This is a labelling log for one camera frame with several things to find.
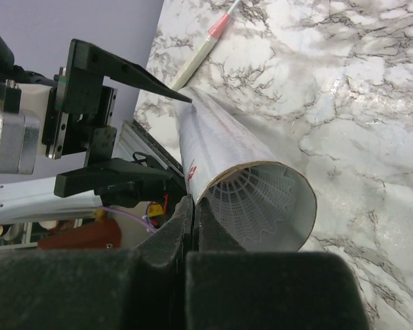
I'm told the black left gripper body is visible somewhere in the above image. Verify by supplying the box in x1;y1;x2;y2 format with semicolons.
41;39;117;160

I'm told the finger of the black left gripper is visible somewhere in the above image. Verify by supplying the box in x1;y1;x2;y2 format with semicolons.
89;47;192;102
54;158;173;208

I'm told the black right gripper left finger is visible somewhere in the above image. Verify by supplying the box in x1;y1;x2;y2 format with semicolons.
0;197;193;330

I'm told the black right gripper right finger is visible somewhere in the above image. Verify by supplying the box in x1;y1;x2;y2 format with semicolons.
185;200;370;329

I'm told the grey shuttlecock tube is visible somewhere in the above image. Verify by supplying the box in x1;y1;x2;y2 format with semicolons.
173;87;317;252

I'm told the white plastic shuttlecock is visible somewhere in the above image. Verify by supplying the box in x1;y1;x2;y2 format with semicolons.
206;164;295;251

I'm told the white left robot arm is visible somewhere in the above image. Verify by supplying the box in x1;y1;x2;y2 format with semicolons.
0;37;184;226

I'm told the pink left badminton racket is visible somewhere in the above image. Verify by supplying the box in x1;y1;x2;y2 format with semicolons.
169;0;241;91

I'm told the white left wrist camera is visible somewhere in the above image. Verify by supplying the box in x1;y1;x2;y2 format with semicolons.
0;80;54;175

